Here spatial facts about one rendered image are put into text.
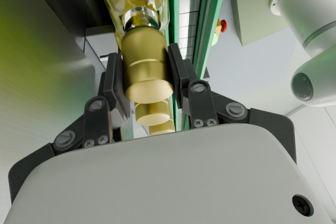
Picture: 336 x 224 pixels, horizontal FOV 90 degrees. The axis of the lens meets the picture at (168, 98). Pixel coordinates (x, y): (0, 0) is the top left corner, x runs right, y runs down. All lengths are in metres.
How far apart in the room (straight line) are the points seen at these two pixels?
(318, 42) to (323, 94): 0.14
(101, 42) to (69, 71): 0.20
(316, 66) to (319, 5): 0.18
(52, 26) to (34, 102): 0.12
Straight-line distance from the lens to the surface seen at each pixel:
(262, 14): 0.63
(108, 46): 0.48
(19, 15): 0.24
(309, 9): 0.54
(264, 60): 1.00
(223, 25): 0.62
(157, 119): 0.17
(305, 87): 0.43
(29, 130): 0.21
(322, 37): 0.51
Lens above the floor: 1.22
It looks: 26 degrees down
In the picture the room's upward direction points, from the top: 170 degrees clockwise
